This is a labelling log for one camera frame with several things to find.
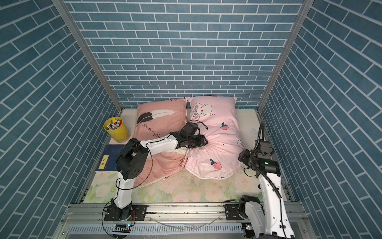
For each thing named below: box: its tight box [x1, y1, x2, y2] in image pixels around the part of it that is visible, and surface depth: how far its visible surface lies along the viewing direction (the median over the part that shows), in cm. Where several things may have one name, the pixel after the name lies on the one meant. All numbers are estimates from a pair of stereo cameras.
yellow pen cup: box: [103, 116, 129, 143], surface depth 97 cm
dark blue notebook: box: [95, 144, 126, 172], surface depth 94 cm
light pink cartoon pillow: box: [185, 96, 245, 180], surface depth 89 cm
